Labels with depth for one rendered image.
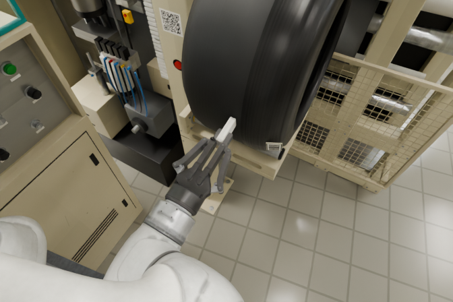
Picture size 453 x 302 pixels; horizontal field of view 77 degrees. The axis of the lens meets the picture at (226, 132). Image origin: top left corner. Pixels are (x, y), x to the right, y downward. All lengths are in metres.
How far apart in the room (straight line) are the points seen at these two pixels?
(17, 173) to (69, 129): 0.20
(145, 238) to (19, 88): 0.65
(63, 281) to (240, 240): 1.43
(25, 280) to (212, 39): 0.50
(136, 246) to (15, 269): 0.21
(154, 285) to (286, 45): 0.46
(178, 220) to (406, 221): 1.71
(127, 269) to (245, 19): 0.50
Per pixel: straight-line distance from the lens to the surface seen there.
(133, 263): 0.55
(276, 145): 0.73
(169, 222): 0.57
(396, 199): 2.15
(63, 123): 1.18
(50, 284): 0.41
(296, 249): 1.80
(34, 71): 1.05
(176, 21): 0.90
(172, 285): 0.43
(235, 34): 0.61
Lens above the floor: 1.70
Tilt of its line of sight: 53 degrees down
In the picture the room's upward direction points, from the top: straight up
